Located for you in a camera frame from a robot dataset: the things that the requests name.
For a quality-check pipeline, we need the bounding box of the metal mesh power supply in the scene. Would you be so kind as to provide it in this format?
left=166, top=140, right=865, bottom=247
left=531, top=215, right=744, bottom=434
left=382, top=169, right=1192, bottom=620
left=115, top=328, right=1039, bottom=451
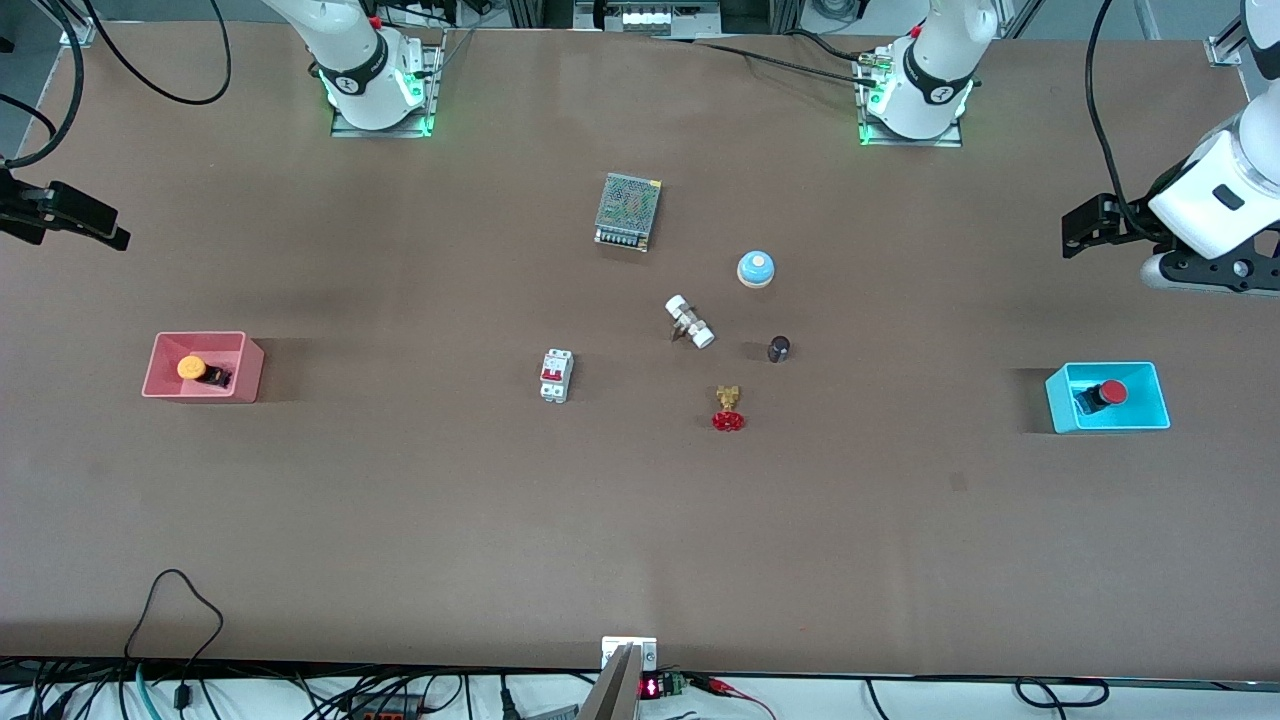
left=594, top=172, right=663, bottom=254

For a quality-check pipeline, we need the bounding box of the red clip lead wire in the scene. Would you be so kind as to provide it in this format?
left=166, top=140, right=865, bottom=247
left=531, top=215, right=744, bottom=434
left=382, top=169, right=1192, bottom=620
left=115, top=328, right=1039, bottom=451
left=695, top=674, right=779, bottom=720

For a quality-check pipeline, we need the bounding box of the pink plastic bin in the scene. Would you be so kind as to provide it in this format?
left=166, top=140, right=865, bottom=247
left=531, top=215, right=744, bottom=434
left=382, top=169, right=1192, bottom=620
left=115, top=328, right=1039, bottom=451
left=141, top=331, right=266, bottom=405

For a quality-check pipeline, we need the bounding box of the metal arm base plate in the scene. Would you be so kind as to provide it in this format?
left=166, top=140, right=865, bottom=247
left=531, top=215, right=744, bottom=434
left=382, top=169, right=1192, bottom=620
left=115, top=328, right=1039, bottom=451
left=857, top=50, right=964, bottom=149
left=330, top=40, right=444, bottom=139

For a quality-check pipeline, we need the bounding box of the black cable across table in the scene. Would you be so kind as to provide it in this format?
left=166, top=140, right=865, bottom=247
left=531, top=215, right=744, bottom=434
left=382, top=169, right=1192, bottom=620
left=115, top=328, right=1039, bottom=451
left=650, top=35, right=893, bottom=93

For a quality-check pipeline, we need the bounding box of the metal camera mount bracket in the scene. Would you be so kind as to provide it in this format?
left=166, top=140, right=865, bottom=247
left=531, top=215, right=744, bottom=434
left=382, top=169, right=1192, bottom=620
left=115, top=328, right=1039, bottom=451
left=577, top=636, right=660, bottom=720

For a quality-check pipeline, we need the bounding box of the white red circuit breaker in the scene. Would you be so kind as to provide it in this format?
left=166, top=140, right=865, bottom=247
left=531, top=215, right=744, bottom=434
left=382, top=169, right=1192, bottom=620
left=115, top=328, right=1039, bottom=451
left=540, top=348, right=575, bottom=405

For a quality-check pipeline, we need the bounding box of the thin black looped cable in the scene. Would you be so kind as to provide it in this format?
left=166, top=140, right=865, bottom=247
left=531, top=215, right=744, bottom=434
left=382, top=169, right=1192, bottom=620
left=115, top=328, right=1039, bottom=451
left=123, top=569, right=225, bottom=713

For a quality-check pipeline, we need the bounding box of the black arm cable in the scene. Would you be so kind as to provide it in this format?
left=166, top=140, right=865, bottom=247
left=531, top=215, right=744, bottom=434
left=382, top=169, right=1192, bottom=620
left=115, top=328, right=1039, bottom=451
left=0, top=0, right=93, bottom=171
left=1084, top=0, right=1151, bottom=233

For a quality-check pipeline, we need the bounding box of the red push button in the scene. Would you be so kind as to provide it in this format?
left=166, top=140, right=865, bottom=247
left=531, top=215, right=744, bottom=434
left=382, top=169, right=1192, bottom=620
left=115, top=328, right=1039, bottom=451
left=1074, top=380, right=1130, bottom=417

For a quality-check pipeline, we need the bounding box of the black coiled cable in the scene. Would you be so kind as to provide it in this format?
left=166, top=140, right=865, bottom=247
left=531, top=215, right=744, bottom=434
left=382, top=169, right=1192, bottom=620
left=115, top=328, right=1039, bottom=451
left=1014, top=677, right=1113, bottom=710

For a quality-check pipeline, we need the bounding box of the blue plastic bin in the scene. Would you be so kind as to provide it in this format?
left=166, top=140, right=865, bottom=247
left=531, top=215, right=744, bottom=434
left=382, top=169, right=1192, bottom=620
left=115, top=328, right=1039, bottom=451
left=1044, top=361, right=1172, bottom=436

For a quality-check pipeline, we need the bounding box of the yellow push button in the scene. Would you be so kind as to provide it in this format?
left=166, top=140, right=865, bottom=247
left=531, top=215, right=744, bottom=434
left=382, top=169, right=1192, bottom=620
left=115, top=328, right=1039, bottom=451
left=177, top=355, right=234, bottom=390

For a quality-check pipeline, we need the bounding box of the white pipe fitting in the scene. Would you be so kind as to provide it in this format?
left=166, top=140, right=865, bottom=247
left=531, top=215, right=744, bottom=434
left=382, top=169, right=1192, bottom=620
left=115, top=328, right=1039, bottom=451
left=664, top=294, right=717, bottom=350

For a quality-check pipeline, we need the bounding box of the black looping cable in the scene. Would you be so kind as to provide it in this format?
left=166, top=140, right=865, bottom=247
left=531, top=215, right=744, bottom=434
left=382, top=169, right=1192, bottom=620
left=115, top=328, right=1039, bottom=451
left=82, top=0, right=233, bottom=107

